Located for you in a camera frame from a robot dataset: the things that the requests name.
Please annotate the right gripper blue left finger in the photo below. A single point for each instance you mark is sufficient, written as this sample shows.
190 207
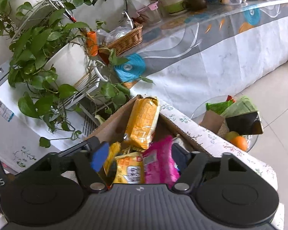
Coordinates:
99 156

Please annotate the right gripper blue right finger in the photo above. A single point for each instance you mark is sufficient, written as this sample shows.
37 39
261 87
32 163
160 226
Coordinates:
180 156

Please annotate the yellow barcode snack packet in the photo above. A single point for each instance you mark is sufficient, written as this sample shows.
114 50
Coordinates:
114 149

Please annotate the pink snack packet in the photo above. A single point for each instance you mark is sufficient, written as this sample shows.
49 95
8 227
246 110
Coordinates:
159 166

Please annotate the yellow waffle snack packet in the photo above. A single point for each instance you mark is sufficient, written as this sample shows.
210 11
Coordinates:
130 169

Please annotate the cardboard snack box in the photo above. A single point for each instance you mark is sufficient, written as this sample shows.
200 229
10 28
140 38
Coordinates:
113 130

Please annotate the orange striped snack packet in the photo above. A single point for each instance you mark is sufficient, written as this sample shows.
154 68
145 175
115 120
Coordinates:
142 122

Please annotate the orange fruit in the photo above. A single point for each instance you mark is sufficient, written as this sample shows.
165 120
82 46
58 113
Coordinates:
240 142

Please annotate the white refrigerator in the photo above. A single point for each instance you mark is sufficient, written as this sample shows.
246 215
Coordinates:
24 140

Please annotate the white metal plant stand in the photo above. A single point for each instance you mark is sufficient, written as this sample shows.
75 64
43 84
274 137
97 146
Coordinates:
46 27

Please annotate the patterned tablecloth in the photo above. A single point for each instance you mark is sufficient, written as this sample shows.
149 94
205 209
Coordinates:
217 51

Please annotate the white plant pot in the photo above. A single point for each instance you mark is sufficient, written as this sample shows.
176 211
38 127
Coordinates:
70 64

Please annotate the green pothos plant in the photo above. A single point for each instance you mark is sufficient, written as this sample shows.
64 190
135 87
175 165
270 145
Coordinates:
128 68

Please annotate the wicker basket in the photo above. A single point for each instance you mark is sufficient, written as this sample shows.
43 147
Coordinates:
125 43

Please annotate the green striped plant pot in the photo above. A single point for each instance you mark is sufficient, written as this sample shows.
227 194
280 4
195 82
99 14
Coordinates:
174 7

